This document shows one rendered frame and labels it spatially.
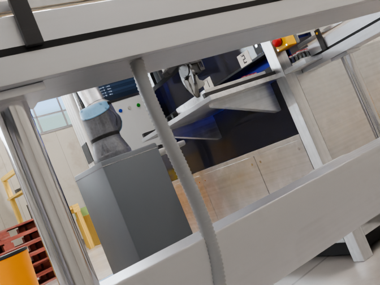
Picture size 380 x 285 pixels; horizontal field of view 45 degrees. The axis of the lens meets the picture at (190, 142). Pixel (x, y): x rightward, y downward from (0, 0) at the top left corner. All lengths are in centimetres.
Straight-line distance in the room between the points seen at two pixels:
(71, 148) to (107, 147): 817
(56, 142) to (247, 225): 914
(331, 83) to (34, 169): 174
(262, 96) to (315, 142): 30
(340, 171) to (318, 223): 12
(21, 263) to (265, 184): 239
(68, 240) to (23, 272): 346
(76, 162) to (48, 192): 921
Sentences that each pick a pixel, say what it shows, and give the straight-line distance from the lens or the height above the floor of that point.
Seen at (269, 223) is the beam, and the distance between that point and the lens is 78.
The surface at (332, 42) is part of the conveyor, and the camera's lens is 198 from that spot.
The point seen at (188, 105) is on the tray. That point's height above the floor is 90.
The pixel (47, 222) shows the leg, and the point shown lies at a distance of 65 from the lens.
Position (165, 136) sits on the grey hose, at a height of 71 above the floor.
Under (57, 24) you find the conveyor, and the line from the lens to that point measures 68.
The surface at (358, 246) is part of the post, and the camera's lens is 211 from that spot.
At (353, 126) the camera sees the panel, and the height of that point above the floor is 53.
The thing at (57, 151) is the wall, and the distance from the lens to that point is 977.
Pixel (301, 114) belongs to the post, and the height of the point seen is 68.
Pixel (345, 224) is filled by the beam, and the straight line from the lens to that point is 90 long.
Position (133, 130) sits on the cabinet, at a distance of 271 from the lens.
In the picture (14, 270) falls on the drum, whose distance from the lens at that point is 408.
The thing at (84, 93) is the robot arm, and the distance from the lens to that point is 193.
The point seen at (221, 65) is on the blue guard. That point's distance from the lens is 233.
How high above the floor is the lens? 66
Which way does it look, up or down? 3 degrees up
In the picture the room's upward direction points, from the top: 23 degrees counter-clockwise
